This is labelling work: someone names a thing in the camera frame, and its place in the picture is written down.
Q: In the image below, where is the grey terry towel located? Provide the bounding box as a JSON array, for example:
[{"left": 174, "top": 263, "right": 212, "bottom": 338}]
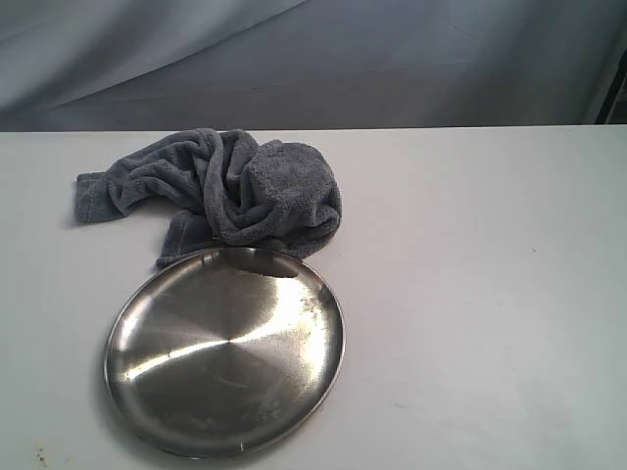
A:
[{"left": 74, "top": 128, "right": 342, "bottom": 268}]

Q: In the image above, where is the round stainless steel plate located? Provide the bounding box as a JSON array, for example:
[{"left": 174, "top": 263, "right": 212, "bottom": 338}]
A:
[{"left": 103, "top": 248, "right": 346, "bottom": 459}]

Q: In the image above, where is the grey fabric backdrop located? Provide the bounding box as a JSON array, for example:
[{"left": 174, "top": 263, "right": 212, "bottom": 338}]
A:
[{"left": 1, "top": 1, "right": 626, "bottom": 131}]

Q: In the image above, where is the dark stand at right edge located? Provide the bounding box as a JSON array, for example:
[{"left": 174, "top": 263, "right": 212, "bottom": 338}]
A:
[{"left": 594, "top": 54, "right": 626, "bottom": 124}]

